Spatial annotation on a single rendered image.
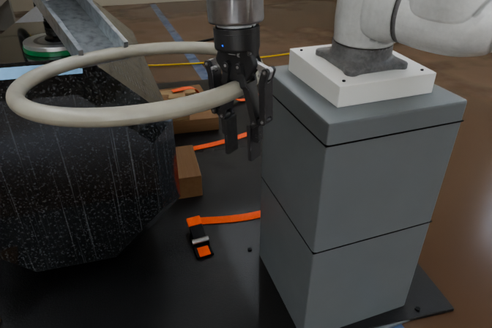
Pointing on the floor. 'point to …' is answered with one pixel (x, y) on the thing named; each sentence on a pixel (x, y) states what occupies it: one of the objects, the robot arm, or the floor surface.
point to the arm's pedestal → (350, 198)
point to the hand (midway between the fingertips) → (241, 138)
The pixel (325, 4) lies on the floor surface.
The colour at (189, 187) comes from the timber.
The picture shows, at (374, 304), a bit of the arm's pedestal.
